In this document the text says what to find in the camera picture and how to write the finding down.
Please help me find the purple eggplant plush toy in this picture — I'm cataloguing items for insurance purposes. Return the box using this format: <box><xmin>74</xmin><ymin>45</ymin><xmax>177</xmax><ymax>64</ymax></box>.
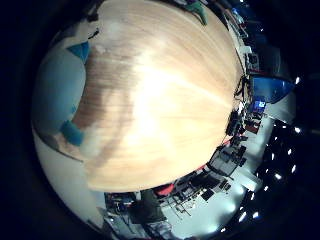
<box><xmin>185</xmin><ymin>0</ymin><xmax>209</xmax><ymax>26</ymax></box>

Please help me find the blue computer monitor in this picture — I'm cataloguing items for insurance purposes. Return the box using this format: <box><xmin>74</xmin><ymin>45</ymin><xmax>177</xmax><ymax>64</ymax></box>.
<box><xmin>252</xmin><ymin>76</ymin><xmax>296</xmax><ymax>105</ymax></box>

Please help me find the blue turtle plush toy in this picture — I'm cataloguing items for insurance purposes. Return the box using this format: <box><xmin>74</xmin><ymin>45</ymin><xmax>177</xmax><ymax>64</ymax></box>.
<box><xmin>31</xmin><ymin>41</ymin><xmax>91</xmax><ymax>148</ymax></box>

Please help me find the red office chair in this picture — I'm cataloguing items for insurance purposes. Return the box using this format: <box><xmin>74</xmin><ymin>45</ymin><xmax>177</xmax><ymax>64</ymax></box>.
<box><xmin>155</xmin><ymin>183</ymin><xmax>176</xmax><ymax>198</ymax></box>

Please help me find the small lit screen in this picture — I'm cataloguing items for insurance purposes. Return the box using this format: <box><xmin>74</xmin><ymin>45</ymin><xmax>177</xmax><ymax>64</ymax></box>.
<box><xmin>253</xmin><ymin>99</ymin><xmax>267</xmax><ymax>111</ymax></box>

